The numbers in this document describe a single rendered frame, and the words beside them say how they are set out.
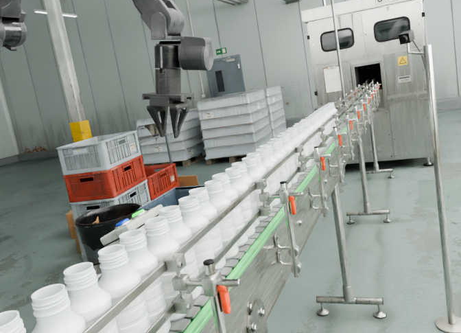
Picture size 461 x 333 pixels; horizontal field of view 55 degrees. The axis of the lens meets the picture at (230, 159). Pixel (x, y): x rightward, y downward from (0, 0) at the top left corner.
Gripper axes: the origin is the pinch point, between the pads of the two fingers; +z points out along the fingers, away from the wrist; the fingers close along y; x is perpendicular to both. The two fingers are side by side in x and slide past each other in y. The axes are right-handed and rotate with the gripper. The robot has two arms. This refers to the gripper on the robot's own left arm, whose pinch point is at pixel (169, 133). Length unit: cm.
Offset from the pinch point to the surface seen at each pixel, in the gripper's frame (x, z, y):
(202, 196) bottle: 13.7, 9.4, -14.1
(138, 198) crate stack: -218, 98, 147
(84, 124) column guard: -784, 137, 650
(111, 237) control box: 19.5, 18.1, 3.1
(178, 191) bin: -81, 41, 40
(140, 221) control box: 15.2, 15.8, -1.1
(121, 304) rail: 46, 14, -17
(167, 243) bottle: 31.1, 11.8, -15.7
